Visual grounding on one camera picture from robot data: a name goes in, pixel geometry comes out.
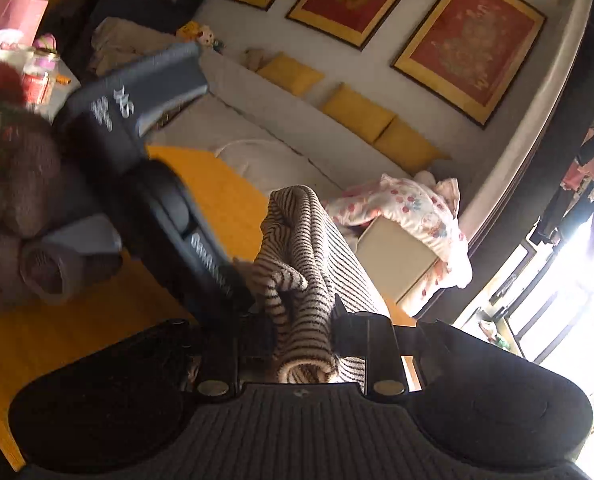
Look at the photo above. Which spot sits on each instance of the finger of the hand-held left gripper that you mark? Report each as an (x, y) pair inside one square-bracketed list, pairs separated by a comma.
[(212, 260)]

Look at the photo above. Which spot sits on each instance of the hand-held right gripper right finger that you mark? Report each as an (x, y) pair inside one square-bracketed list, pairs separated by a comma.
[(362, 340)]

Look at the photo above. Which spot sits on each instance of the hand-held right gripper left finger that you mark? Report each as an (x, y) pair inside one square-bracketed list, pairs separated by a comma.
[(217, 355)]

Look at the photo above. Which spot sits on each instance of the striped sweater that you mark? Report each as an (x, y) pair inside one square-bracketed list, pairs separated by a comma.
[(302, 240)]

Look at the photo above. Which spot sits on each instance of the hanging clothes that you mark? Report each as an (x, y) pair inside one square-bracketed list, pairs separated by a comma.
[(592, 160)]

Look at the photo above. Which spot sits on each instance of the beige cloth pile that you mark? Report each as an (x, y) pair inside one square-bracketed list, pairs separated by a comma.
[(122, 42)]

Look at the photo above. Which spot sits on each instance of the glass jar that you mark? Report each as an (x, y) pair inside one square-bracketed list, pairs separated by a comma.
[(39, 77)]

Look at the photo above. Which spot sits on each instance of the yellow plush toy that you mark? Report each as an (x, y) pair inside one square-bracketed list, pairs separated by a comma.
[(197, 32)]

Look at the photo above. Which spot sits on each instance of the beige sofa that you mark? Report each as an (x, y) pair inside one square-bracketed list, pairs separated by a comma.
[(257, 125)]

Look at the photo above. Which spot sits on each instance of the beige plush toy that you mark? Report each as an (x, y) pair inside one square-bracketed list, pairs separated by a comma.
[(252, 57)]

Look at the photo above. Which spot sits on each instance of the floral blanket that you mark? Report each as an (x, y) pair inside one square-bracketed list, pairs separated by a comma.
[(407, 205)]

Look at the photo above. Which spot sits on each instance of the pink paper bag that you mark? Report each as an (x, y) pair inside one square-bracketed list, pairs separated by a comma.
[(12, 15)]

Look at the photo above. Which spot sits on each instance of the yellow cushion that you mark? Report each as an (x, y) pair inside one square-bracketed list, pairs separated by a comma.
[(407, 142), (289, 74), (357, 110)]

